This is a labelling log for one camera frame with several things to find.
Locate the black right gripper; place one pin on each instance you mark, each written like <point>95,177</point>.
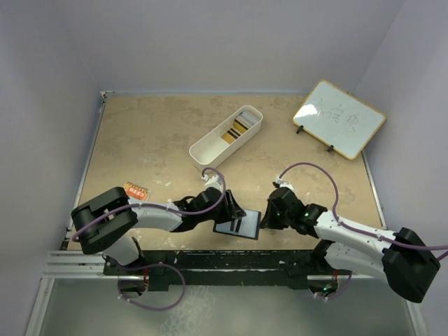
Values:
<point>268,220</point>

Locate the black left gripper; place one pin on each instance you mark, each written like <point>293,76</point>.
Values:
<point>231,210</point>

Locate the black leather card holder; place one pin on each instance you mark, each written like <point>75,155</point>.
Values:
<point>247,227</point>

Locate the gold backed stripe card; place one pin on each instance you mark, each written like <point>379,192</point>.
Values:
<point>231,135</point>

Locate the white plastic card tray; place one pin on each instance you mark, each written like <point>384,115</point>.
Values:
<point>216,146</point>

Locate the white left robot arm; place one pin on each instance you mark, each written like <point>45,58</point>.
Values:
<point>102,223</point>

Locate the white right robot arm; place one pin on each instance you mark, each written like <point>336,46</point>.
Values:
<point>400,259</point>

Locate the stack of cards in tray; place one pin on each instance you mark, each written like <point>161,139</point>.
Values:
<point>244,121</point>

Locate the orange spiral notepad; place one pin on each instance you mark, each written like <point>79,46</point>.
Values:
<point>136,191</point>

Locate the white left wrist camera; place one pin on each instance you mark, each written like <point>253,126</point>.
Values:
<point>214,181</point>

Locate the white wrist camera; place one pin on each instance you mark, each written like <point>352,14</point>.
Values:
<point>280,183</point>
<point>214,181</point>

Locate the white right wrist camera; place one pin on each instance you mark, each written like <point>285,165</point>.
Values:
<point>280,183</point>

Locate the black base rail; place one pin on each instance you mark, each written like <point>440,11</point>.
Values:
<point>294,269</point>

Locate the small whiteboard yellow frame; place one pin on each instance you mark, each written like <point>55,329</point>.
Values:
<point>339,120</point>

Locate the aluminium frame rail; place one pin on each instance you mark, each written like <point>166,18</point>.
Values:
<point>61,265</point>

